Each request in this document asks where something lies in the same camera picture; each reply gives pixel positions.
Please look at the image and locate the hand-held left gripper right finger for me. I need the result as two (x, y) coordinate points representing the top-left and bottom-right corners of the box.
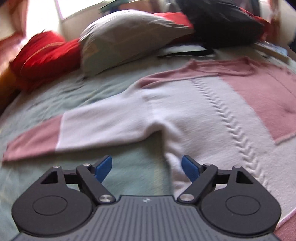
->
(178, 155), (255, 204)

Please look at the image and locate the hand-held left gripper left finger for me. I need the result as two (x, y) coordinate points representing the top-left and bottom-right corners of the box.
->
(40, 155), (116, 205)

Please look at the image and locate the pink and white sweater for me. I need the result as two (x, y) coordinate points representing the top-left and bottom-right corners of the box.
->
(2, 57), (296, 241)

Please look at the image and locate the green checked bed blanket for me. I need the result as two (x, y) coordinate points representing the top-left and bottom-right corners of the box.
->
(0, 44), (296, 232)

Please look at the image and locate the light green folded cloth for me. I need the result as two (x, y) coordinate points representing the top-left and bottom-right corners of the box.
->
(162, 44), (216, 57)

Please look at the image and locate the red folded quilt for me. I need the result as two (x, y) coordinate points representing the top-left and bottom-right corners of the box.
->
(9, 31), (82, 91)

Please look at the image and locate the grey green checked pillow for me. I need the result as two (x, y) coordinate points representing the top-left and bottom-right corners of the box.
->
(79, 10), (195, 77)

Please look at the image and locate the wooden bed headboard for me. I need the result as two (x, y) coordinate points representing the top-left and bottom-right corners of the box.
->
(0, 32), (26, 112)

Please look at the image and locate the book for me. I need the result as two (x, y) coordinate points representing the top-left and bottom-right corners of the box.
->
(253, 41), (290, 63)

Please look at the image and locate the black backpack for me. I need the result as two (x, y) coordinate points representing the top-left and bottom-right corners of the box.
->
(157, 0), (265, 58)

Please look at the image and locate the green stool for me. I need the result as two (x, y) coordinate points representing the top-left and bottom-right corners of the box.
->
(99, 0), (130, 10)

